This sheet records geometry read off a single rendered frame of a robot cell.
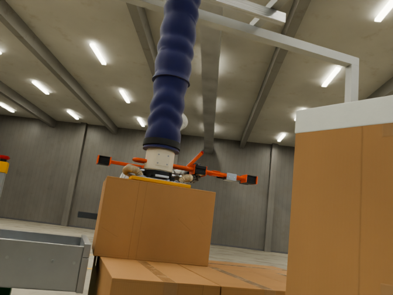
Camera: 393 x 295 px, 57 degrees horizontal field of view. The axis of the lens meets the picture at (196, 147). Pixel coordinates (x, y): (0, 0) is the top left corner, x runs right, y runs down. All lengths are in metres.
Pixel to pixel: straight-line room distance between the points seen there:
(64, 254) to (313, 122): 1.28
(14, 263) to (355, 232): 1.40
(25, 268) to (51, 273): 0.11
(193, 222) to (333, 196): 1.32
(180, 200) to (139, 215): 0.23
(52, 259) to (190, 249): 0.70
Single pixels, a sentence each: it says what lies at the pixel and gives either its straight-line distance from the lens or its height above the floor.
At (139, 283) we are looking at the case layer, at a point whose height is 0.53.
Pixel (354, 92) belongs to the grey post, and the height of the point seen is 2.71.
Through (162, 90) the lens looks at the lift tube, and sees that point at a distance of 2.18.
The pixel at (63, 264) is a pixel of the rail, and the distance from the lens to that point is 1.76.
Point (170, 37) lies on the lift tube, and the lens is 2.32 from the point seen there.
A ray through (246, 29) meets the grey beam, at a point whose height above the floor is 3.14.
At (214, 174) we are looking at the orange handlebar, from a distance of 2.24.
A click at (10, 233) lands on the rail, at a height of 0.57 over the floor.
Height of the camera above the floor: 0.74
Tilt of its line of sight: 12 degrees up
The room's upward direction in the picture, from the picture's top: 7 degrees clockwise
